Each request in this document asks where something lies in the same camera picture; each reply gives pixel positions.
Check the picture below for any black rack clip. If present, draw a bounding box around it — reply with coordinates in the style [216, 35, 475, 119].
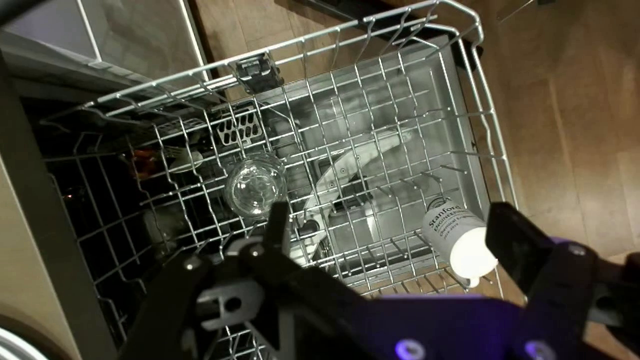
[233, 54, 279, 95]

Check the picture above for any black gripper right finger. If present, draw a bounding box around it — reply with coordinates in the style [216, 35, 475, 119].
[484, 200, 640, 360]

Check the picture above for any metal wire dishwasher rack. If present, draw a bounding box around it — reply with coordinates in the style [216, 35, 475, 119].
[38, 0, 524, 360]

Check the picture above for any white cup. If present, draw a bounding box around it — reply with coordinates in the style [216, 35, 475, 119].
[420, 200, 502, 291]

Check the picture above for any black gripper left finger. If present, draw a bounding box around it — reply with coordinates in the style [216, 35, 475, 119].
[122, 198, 376, 360]

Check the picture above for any grey cutlery basket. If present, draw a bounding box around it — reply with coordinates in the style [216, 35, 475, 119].
[210, 109, 267, 151]

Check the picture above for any clear drinking glass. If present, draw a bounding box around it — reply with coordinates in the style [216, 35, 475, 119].
[221, 158, 290, 221]

